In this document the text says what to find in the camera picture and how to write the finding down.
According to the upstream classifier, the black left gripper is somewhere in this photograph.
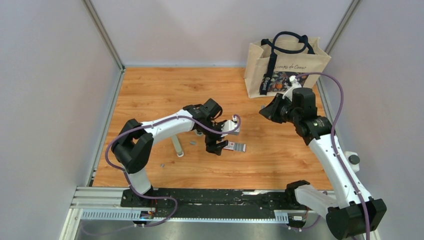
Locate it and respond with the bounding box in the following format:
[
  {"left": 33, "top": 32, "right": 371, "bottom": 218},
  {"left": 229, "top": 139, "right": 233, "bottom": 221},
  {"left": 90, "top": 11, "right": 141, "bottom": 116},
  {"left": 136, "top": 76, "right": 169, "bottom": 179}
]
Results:
[{"left": 200, "top": 119, "right": 229, "bottom": 157}]

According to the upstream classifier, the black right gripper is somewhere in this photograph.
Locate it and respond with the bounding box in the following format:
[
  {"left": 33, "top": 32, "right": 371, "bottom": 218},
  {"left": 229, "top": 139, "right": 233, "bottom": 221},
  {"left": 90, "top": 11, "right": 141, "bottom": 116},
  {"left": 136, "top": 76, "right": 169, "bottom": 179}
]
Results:
[{"left": 259, "top": 93, "right": 300, "bottom": 125}]

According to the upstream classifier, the red white staple box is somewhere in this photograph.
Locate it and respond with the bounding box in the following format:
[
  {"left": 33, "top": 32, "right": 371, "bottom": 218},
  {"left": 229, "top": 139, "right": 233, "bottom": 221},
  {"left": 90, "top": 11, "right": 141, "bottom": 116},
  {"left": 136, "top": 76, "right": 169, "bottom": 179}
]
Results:
[{"left": 223, "top": 141, "right": 246, "bottom": 153}]

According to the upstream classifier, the white and black stapler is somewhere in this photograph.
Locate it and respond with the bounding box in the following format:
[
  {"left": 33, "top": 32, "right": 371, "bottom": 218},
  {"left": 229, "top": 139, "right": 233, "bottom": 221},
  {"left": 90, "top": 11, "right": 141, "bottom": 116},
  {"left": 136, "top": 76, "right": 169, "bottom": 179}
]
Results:
[{"left": 194, "top": 130, "right": 204, "bottom": 137}]

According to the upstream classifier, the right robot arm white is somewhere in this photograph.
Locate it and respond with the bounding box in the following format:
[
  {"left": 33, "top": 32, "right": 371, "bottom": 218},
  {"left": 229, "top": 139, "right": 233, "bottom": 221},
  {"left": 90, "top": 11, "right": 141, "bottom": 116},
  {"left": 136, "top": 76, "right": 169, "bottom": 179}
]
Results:
[{"left": 259, "top": 87, "right": 387, "bottom": 240}]

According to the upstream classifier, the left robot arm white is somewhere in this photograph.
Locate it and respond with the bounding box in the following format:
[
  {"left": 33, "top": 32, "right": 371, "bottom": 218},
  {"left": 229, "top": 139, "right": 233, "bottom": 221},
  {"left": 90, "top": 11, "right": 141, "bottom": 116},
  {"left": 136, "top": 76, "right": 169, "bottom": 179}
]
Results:
[{"left": 105, "top": 98, "right": 240, "bottom": 208}]

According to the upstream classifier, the beige tote bag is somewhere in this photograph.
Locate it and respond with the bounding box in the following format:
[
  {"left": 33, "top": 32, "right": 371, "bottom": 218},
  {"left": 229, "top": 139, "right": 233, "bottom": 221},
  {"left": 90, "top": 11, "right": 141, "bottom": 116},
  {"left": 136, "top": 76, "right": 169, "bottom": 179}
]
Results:
[{"left": 244, "top": 31, "right": 331, "bottom": 99}]

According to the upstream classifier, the white bottle black cap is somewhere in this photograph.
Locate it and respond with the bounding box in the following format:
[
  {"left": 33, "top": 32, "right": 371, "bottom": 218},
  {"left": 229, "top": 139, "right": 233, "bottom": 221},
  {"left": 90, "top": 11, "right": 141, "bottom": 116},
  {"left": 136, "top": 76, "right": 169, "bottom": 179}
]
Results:
[{"left": 344, "top": 151, "right": 361, "bottom": 173}]

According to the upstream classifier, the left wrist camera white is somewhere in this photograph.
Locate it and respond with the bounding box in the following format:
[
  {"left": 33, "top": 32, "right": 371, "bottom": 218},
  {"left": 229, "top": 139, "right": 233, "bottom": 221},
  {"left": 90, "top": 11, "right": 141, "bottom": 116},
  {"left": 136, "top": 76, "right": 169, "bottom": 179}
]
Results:
[{"left": 221, "top": 114, "right": 241, "bottom": 137}]

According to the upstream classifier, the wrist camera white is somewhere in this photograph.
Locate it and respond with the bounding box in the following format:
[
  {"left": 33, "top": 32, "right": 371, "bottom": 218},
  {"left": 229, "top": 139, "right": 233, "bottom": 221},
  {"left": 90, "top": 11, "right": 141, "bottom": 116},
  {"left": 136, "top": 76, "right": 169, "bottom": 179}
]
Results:
[
  {"left": 282, "top": 75, "right": 303, "bottom": 101},
  {"left": 221, "top": 114, "right": 241, "bottom": 137}
]

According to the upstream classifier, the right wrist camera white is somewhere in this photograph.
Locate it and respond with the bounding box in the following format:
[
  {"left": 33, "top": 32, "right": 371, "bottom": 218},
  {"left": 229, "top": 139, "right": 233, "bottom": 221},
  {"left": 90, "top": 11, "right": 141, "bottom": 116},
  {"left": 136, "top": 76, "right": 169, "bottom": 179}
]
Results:
[{"left": 282, "top": 75, "right": 303, "bottom": 101}]

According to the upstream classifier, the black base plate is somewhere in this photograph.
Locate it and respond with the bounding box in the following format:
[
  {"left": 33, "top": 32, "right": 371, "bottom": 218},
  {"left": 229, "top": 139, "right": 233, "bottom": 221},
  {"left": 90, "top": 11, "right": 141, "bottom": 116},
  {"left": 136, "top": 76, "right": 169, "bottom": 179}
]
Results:
[{"left": 120, "top": 188, "right": 312, "bottom": 220}]

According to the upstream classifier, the slotted aluminium rail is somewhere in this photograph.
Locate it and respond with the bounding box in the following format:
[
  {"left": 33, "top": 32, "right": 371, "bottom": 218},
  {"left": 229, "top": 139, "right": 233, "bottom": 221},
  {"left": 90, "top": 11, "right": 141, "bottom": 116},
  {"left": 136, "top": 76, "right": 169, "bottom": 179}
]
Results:
[{"left": 71, "top": 187, "right": 306, "bottom": 223}]

